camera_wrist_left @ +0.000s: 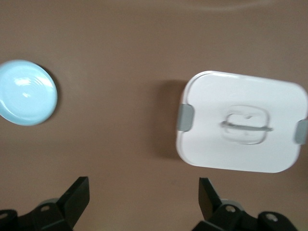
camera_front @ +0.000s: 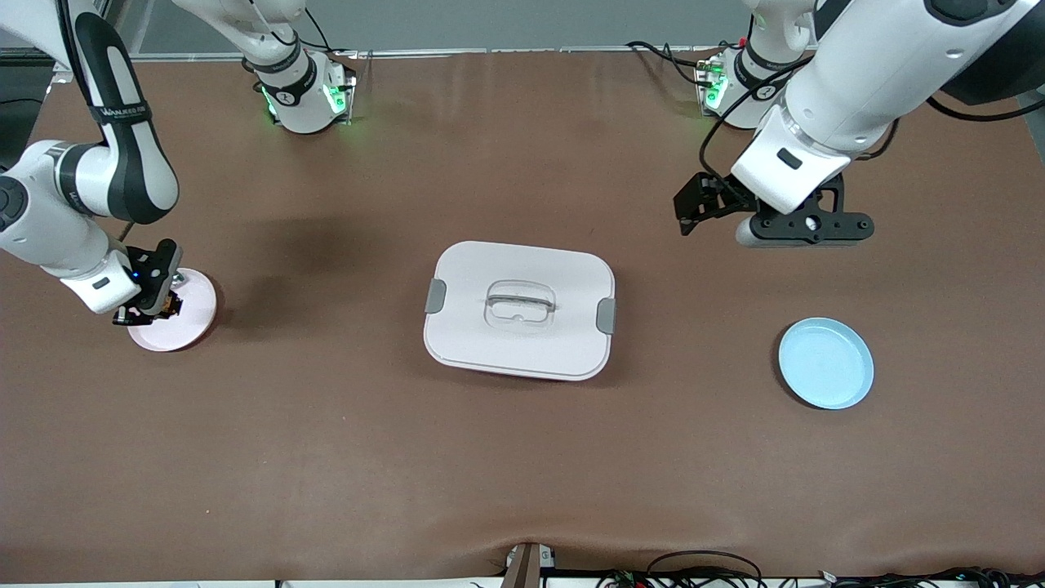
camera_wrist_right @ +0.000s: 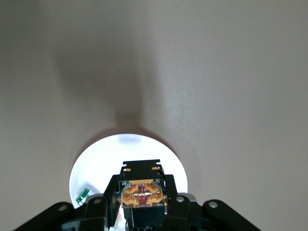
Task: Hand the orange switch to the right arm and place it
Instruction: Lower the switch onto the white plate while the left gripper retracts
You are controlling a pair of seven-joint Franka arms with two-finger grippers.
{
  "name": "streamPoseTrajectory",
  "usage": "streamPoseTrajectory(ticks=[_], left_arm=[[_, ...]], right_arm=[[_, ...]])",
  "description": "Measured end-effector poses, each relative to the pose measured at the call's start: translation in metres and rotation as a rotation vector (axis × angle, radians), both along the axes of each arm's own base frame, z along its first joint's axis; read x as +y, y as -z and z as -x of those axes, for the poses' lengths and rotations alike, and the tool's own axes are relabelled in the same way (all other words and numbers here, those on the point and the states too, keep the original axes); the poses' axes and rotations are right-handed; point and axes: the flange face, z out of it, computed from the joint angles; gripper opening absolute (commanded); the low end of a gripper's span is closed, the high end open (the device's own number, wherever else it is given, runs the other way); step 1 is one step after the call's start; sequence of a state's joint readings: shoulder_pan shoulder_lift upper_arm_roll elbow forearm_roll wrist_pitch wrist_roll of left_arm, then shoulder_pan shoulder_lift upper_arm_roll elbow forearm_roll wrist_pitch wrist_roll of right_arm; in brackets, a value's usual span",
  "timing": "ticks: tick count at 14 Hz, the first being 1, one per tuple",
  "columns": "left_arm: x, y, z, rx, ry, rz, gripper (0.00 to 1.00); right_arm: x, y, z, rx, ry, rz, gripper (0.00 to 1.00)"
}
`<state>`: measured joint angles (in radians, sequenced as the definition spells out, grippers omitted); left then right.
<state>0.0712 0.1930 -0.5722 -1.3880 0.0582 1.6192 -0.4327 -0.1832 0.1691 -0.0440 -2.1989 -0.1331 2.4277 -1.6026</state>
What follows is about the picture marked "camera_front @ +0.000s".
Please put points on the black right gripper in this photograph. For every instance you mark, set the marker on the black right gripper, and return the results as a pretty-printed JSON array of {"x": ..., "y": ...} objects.
[{"x": 155, "y": 276}]

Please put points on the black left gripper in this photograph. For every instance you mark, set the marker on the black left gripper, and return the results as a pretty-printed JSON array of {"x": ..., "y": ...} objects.
[{"x": 722, "y": 198}]

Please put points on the orange and black switch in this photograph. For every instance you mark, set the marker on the orange and black switch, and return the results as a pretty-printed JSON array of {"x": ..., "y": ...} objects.
[{"x": 172, "y": 307}]

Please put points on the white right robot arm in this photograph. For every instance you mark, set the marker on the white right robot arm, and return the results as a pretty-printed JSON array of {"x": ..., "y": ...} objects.
[{"x": 122, "y": 163}]

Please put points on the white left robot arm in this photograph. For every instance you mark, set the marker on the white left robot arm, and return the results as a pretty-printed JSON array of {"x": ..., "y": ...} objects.
[{"x": 857, "y": 82}]

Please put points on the pink plate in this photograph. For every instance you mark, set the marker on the pink plate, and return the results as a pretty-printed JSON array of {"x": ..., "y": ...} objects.
[{"x": 188, "y": 322}]

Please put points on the grey box latch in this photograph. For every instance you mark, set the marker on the grey box latch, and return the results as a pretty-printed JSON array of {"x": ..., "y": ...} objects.
[
  {"x": 436, "y": 296},
  {"x": 606, "y": 316}
]

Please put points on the light blue plate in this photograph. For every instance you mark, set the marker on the light blue plate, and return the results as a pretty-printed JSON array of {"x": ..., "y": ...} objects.
[{"x": 824, "y": 363}]

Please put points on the white lidded storage box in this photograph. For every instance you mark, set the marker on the white lidded storage box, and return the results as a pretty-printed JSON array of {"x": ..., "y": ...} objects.
[{"x": 522, "y": 351}]

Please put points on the red and clear switch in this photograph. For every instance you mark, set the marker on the red and clear switch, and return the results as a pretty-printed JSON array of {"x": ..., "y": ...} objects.
[{"x": 178, "y": 279}]

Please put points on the aluminium frame profile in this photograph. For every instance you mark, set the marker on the aluminium frame profile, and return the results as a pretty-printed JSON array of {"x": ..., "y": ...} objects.
[{"x": 24, "y": 57}]

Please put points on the brown post with bracket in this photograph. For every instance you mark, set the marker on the brown post with bracket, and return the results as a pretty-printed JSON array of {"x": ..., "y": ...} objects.
[{"x": 522, "y": 567}]

